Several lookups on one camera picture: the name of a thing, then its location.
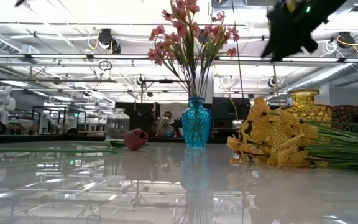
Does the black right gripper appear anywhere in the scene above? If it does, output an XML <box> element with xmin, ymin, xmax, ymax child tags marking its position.
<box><xmin>261</xmin><ymin>0</ymin><xmax>347</xmax><ymax>62</ymax></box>

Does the yellow glass vase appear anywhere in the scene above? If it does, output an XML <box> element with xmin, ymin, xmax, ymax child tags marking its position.
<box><xmin>283</xmin><ymin>88</ymin><xmax>334</xmax><ymax>124</ymax></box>

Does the pink artificial flower bunch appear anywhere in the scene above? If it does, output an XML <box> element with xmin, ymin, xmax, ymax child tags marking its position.
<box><xmin>197</xmin><ymin>11</ymin><xmax>241</xmax><ymax>99</ymax></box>
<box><xmin>161</xmin><ymin>0</ymin><xmax>202</xmax><ymax>99</ymax></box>
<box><xmin>147</xmin><ymin>24</ymin><xmax>198</xmax><ymax>99</ymax></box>

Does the clear glass vase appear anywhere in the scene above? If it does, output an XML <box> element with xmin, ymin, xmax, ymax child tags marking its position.
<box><xmin>105</xmin><ymin>107</ymin><xmax>131</xmax><ymax>141</ymax></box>

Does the blue glass vase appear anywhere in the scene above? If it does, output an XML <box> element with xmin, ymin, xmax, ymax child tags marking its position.
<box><xmin>181</xmin><ymin>96</ymin><xmax>213</xmax><ymax>149</ymax></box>

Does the overhead rig crossbar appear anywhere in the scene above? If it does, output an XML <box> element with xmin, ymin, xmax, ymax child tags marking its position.
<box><xmin>0</xmin><ymin>53</ymin><xmax>358</xmax><ymax>64</ymax></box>

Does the patterned tapestry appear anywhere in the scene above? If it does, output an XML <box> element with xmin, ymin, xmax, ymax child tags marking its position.
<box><xmin>333</xmin><ymin>105</ymin><xmax>358</xmax><ymax>124</ymax></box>

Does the black cabinet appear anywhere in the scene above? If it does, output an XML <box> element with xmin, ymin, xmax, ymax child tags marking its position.
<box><xmin>211</xmin><ymin>96</ymin><xmax>251</xmax><ymax>140</ymax></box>

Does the black light stand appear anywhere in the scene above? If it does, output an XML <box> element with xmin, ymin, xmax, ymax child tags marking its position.
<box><xmin>136</xmin><ymin>73</ymin><xmax>189</xmax><ymax>103</ymax></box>

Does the white robot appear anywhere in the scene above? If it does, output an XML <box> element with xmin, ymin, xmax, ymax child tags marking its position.
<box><xmin>0</xmin><ymin>85</ymin><xmax>17</xmax><ymax>125</ymax></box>

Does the yellow hanging cable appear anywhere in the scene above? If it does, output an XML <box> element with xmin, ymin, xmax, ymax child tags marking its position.
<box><xmin>270</xmin><ymin>58</ymin><xmax>281</xmax><ymax>106</ymax></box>

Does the black ceiling cable reel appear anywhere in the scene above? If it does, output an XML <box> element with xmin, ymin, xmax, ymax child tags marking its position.
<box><xmin>98</xmin><ymin>27</ymin><xmax>122</xmax><ymax>54</ymax></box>
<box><xmin>330</xmin><ymin>30</ymin><xmax>356</xmax><ymax>50</ymax></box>

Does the black hanging cable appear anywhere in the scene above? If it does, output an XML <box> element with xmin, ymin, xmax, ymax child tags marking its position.
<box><xmin>231</xmin><ymin>0</ymin><xmax>246</xmax><ymax>100</ymax></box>

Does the black cage frame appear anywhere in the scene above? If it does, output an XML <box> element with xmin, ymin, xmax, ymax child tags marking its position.
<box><xmin>31</xmin><ymin>105</ymin><xmax>87</xmax><ymax>135</ymax></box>

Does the black table frame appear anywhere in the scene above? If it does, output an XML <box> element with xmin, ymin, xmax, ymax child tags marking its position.
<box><xmin>0</xmin><ymin>133</ymin><xmax>229</xmax><ymax>146</ymax></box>

